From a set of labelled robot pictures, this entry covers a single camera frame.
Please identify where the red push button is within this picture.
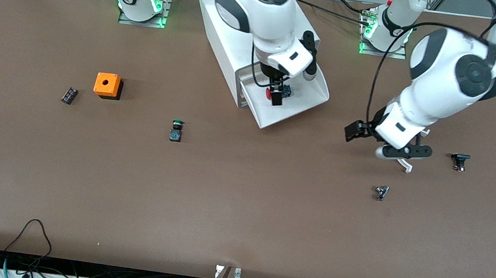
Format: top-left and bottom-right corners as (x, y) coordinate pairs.
(265, 83), (293, 103)

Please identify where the white plastic drawer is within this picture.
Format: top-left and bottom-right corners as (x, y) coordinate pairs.
(236, 58), (333, 136)

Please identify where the white drawer cabinet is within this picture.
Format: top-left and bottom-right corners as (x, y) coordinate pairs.
(184, 0), (326, 117)

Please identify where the green push button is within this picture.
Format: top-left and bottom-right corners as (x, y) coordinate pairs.
(169, 120), (185, 143)

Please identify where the orange box with hole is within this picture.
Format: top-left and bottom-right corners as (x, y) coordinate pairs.
(93, 71), (125, 101)

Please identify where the small black electronic component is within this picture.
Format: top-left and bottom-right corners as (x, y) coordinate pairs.
(61, 87), (79, 106)

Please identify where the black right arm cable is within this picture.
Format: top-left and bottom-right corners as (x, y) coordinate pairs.
(248, 43), (286, 90)

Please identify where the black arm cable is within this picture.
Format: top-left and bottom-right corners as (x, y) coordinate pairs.
(366, 16), (496, 138)
(248, 43), (286, 90)

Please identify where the white half-ring pipe clamp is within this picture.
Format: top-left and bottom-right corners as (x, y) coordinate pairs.
(394, 126), (430, 175)

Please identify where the black base cable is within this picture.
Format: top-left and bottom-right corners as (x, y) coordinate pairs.
(292, 0), (369, 27)

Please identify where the black push button switch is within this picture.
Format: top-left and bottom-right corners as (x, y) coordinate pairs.
(450, 153), (471, 173)

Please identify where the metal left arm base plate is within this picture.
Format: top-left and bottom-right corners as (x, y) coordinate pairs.
(358, 6), (412, 60)

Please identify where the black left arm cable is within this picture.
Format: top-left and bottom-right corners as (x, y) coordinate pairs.
(366, 16), (496, 138)

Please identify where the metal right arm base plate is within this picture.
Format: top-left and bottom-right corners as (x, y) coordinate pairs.
(117, 0), (173, 29)

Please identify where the black looped cable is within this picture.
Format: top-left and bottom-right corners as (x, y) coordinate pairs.
(1, 217), (55, 275)

